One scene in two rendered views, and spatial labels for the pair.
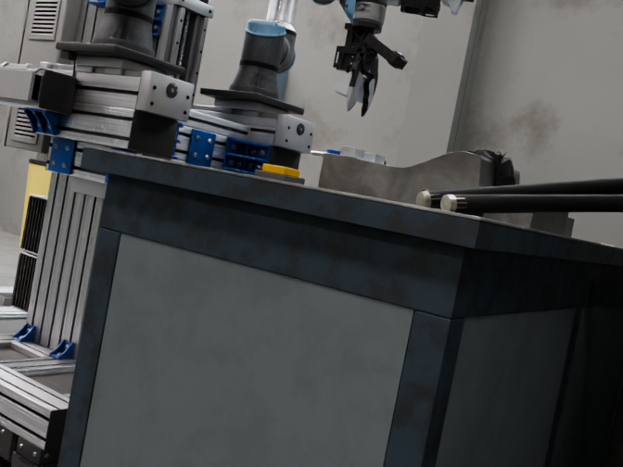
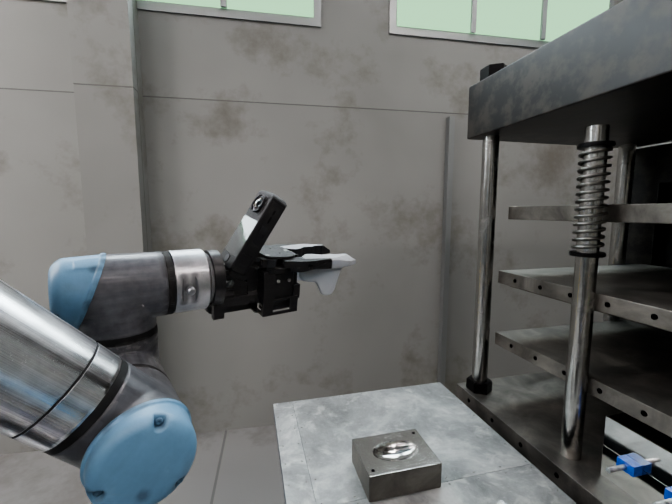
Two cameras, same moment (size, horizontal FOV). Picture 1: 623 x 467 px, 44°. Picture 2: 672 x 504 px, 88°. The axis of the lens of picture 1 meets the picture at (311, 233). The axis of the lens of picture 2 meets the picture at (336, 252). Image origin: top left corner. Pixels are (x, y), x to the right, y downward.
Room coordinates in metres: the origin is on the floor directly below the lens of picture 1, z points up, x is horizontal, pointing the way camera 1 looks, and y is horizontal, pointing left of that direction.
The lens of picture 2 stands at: (1.93, 0.07, 1.52)
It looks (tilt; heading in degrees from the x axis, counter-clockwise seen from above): 7 degrees down; 314
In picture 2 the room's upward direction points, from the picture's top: straight up
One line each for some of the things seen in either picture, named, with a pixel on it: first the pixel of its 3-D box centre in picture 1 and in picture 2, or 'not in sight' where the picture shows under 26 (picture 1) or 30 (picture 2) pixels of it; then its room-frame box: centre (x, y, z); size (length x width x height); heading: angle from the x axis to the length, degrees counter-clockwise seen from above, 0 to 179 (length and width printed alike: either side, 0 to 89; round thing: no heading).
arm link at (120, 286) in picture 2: not in sight; (115, 291); (2.37, -0.04, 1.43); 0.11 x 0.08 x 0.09; 80
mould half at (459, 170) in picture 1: (444, 184); not in sight; (1.74, -0.27, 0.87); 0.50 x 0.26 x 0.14; 58
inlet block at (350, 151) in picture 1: (334, 156); not in sight; (1.85, -0.02, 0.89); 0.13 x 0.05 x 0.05; 58
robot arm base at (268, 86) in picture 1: (256, 81); not in sight; (2.29, 0.24, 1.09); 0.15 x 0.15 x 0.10
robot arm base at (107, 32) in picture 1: (125, 34); not in sight; (1.88, 0.53, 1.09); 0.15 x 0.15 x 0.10
